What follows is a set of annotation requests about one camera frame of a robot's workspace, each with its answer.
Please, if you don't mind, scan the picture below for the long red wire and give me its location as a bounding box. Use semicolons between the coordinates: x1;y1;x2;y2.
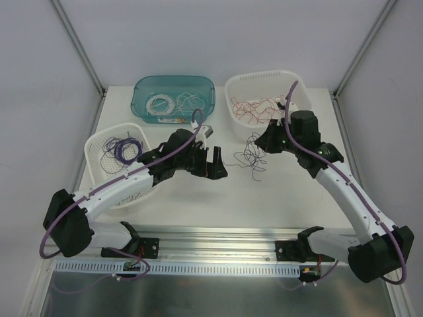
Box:
231;95;287;126

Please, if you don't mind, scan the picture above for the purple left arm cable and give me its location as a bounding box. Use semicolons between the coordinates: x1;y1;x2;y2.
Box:
39;108;204;259

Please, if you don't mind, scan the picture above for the white wire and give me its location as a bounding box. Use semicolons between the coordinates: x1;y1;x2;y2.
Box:
146;94;176;116
174;92;208;116

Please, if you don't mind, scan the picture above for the coiled white wire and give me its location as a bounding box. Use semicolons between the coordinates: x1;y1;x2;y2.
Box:
146;94;176;116

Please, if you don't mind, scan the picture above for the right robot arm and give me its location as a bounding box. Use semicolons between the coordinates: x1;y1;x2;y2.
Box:
254;110;414;285

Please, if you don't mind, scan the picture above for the teal plastic bin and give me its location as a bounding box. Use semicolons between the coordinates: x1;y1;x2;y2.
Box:
130;75;215;124

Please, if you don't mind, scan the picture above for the white perforated tray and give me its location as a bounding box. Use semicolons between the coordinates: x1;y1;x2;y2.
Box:
84;122;161;209

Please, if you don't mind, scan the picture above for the coiled purple wire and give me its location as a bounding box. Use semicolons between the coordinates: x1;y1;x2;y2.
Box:
114;137;145;166

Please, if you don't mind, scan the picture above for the white slotted cable duct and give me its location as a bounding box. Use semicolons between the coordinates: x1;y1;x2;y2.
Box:
54;260;300;278

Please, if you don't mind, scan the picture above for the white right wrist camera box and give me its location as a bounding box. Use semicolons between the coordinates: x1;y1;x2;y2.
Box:
275;97;296;126

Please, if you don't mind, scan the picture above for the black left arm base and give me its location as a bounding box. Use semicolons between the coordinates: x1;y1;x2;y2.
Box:
100;237;160;259

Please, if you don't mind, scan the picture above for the white tub basket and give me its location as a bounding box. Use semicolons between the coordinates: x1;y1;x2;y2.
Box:
224;70;312;141

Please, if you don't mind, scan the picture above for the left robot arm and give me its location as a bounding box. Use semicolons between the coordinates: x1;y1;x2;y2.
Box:
39;125;228;259

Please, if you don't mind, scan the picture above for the aluminium frame rail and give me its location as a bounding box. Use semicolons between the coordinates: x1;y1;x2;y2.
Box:
41;226;351;265

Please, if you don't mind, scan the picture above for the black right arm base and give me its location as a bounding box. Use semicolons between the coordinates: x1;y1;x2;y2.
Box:
274;226;335;263

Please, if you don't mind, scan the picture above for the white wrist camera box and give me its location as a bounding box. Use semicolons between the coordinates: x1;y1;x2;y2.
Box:
275;97;296;126
191;122;213;149

